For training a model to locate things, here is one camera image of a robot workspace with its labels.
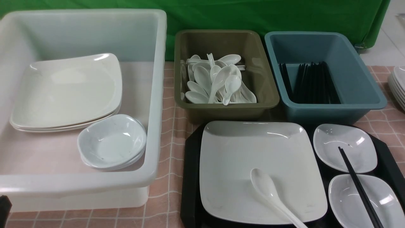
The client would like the large white square plate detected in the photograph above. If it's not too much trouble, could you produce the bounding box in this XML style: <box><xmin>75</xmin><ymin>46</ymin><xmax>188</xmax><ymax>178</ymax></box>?
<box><xmin>199</xmin><ymin>121</ymin><xmax>328</xmax><ymax>225</ymax></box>

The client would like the white ceramic soup spoon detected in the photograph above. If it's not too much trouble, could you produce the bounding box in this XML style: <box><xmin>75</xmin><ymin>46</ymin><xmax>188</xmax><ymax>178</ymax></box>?
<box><xmin>250</xmin><ymin>168</ymin><xmax>307</xmax><ymax>228</ymax></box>

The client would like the white small bowl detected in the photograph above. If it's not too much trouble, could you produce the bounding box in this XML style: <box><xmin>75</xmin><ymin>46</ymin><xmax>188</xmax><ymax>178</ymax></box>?
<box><xmin>313</xmin><ymin>124</ymin><xmax>378</xmax><ymax>174</ymax></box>
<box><xmin>328</xmin><ymin>174</ymin><xmax>405</xmax><ymax>228</ymax></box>

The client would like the black chopstick pair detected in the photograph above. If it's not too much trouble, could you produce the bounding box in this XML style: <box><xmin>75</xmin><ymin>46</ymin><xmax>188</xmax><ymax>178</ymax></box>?
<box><xmin>338</xmin><ymin>146</ymin><xmax>383</xmax><ymax>228</ymax></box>

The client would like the pile of white soup spoons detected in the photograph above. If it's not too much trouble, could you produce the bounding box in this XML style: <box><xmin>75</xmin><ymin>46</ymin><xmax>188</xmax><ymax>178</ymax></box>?
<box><xmin>180</xmin><ymin>54</ymin><xmax>258</xmax><ymax>106</ymax></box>

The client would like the olive green plastic bin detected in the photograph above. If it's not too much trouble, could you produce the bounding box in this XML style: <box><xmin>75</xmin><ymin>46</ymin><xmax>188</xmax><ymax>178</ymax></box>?
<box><xmin>174</xmin><ymin>30</ymin><xmax>280</xmax><ymax>124</ymax></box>

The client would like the stack of small white bowls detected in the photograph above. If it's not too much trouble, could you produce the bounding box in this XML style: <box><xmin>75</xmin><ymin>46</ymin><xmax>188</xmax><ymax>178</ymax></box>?
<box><xmin>77</xmin><ymin>114</ymin><xmax>147</xmax><ymax>171</ymax></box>

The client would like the pink checkered tablecloth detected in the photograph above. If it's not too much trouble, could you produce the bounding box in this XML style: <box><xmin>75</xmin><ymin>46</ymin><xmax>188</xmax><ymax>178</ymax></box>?
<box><xmin>6</xmin><ymin>62</ymin><xmax>404</xmax><ymax>228</ymax></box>

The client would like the bundle of black chopsticks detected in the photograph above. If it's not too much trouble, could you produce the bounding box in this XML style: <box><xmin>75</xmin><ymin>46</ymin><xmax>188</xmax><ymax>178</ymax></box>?
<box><xmin>279</xmin><ymin>61</ymin><xmax>341</xmax><ymax>104</ymax></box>

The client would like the blue plastic bin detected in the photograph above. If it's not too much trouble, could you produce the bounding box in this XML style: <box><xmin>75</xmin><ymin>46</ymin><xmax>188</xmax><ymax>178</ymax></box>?
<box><xmin>265</xmin><ymin>31</ymin><xmax>387</xmax><ymax>125</ymax></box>

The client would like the large white plastic tub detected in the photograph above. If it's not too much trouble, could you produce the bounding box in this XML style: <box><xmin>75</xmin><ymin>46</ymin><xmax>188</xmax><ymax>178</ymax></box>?
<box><xmin>1</xmin><ymin>9</ymin><xmax>167</xmax><ymax>212</ymax></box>

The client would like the stack of white square plates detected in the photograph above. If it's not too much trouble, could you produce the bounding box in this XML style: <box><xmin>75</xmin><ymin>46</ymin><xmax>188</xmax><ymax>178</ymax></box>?
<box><xmin>9</xmin><ymin>53</ymin><xmax>123</xmax><ymax>131</ymax></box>

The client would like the green backdrop cloth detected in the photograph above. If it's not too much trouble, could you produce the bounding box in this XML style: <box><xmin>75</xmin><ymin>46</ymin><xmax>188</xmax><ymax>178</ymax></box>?
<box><xmin>0</xmin><ymin>0</ymin><xmax>390</xmax><ymax>61</ymax></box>

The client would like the white plates stack at edge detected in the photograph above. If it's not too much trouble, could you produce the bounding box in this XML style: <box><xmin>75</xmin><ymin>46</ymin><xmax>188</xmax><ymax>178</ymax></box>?
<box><xmin>388</xmin><ymin>66</ymin><xmax>405</xmax><ymax>111</ymax></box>

